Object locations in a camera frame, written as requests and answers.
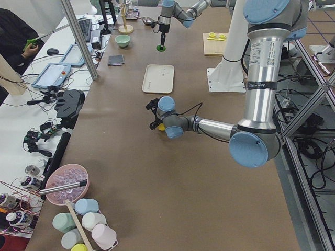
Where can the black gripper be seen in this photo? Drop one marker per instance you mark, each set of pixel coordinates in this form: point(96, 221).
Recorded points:
point(153, 123)
point(163, 28)

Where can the green lime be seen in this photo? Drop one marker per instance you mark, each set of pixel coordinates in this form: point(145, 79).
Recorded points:
point(161, 48)

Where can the yellow lemon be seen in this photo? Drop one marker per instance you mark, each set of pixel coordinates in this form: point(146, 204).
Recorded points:
point(161, 127)

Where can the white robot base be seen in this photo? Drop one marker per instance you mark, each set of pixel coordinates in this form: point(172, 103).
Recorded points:
point(227, 76)

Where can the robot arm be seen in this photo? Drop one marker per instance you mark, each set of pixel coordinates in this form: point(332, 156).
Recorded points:
point(262, 27)
point(171, 9)

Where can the white rabbit tray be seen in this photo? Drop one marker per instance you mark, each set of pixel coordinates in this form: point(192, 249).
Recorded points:
point(158, 79)

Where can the metal scoop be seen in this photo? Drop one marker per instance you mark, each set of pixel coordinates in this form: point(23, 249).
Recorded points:
point(147, 20)

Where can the wooden mug tree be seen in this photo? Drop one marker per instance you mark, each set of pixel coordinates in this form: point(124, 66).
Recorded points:
point(124, 28)

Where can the green bowl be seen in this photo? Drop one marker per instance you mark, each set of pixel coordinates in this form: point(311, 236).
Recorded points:
point(123, 40)

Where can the wooden cutting board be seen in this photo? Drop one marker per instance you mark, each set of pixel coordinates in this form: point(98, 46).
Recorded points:
point(214, 48)

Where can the grey folded cloth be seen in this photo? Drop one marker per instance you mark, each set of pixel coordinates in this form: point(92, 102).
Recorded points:
point(115, 60)

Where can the yellow toy knife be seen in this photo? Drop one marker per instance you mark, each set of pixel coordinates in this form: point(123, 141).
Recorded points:
point(215, 39)

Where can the black keyboard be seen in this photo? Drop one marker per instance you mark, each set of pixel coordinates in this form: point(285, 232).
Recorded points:
point(85, 26)

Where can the teach pendant tablet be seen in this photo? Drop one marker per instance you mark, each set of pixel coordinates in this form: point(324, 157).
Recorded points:
point(73, 56)
point(54, 74)

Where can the metal black-tipped tool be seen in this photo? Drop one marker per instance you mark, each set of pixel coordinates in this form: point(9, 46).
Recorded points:
point(82, 183)

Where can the pink bowl of ice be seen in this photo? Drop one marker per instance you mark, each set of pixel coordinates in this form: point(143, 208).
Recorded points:
point(65, 175)

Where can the blue cup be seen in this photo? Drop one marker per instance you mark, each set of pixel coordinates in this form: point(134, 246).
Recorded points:
point(83, 206)

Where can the white cup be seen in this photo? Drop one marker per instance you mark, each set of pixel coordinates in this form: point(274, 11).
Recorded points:
point(90, 220)

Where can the pink cup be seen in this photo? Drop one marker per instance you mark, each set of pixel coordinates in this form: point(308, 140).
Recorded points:
point(104, 236)

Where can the person at desk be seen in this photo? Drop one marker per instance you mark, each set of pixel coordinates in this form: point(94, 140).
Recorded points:
point(14, 36)

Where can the green cup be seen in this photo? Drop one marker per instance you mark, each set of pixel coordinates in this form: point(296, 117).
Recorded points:
point(63, 222)

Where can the aluminium frame post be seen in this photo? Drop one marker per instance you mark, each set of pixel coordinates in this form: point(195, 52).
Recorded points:
point(76, 31)

